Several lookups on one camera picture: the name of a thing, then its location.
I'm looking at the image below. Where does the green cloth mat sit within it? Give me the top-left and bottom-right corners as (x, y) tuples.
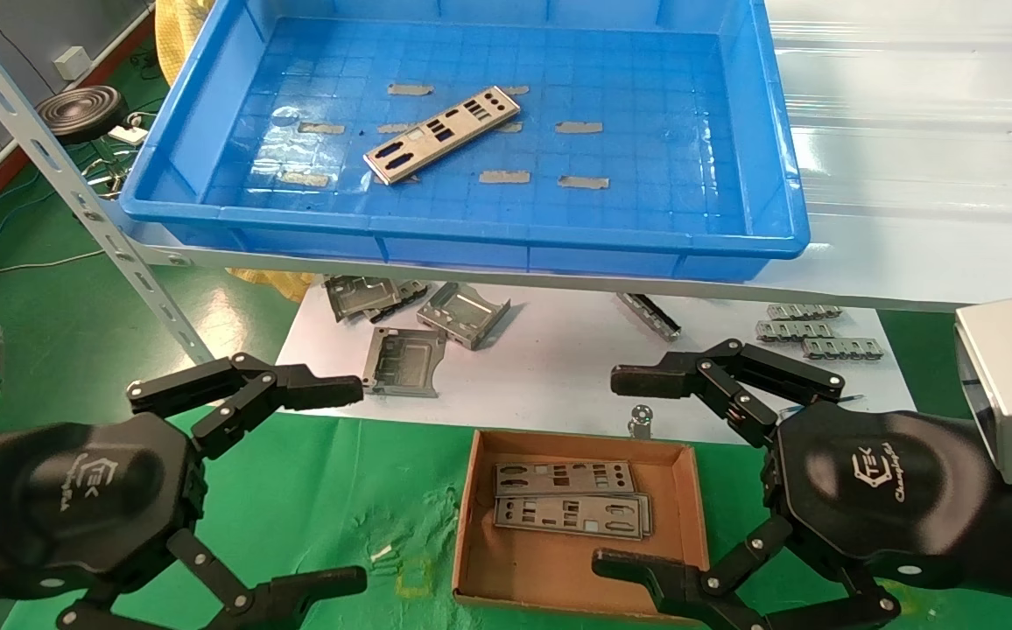
(3, 404), (1012, 630)

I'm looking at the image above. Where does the silver perforated IO shield plate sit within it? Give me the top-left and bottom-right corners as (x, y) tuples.
(493, 493), (654, 541)
(362, 86), (522, 186)
(494, 460), (636, 498)

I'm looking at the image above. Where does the black round disc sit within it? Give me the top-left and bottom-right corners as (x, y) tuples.
(35, 85), (129, 146)

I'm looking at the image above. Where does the silver U-shaped metal bracket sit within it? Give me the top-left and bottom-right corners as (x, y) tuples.
(416, 282), (512, 351)

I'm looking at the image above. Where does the silver part at edge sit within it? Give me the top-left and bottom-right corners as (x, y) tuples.
(364, 280), (430, 323)

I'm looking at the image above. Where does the grey metal shelf rail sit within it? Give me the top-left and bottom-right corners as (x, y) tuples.
(125, 241), (1012, 314)

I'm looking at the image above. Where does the white wall box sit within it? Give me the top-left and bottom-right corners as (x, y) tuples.
(53, 46), (93, 81)

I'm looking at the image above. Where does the narrow slotted metal strip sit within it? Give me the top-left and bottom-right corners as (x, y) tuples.
(616, 292), (682, 342)

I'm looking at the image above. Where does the silver folded metal bracket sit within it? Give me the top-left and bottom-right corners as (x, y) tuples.
(324, 275), (402, 323)

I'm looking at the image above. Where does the grey perforated shelf upright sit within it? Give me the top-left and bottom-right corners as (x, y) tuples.
(0, 0), (214, 367)

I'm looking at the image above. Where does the shallow cardboard box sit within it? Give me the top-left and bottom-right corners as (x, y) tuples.
(452, 428), (710, 624)

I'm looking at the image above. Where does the silver connector shield strip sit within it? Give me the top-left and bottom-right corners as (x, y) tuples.
(766, 303), (843, 321)
(755, 319), (831, 343)
(802, 337), (886, 361)

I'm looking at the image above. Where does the white paper sheet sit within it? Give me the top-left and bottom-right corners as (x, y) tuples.
(277, 278), (917, 445)

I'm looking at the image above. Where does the blue plastic tray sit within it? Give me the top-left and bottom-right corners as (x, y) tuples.
(118, 0), (812, 283)

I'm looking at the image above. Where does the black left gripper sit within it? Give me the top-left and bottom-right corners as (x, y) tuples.
(0, 353), (369, 630)

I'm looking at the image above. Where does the white floor cable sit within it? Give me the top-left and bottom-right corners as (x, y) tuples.
(0, 250), (106, 277)

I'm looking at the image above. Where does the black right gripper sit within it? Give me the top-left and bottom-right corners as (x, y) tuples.
(592, 339), (1012, 630)

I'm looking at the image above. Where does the grey flat metal frame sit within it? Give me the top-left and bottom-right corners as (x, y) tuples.
(361, 326), (449, 399)

